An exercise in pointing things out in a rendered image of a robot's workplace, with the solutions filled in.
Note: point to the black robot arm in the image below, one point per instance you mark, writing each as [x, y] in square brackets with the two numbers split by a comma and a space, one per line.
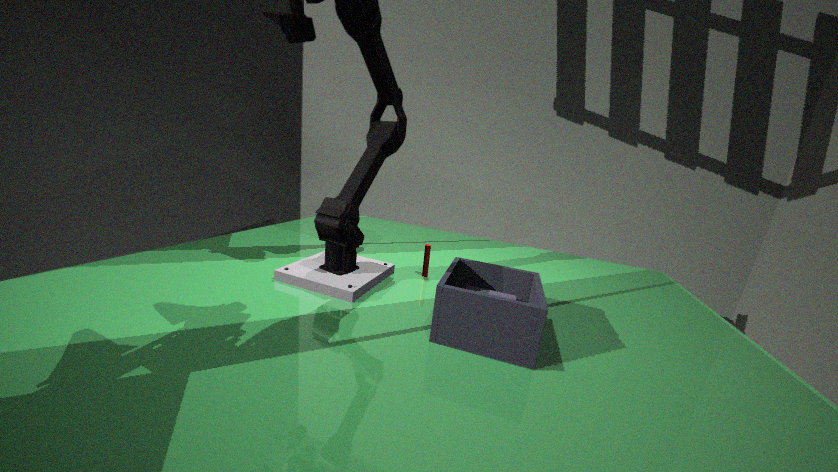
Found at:
[337, 218]

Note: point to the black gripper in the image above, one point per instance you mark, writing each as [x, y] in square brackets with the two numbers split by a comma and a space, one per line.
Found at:
[296, 26]

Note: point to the dark red peg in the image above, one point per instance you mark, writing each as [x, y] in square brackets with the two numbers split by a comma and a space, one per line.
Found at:
[426, 260]

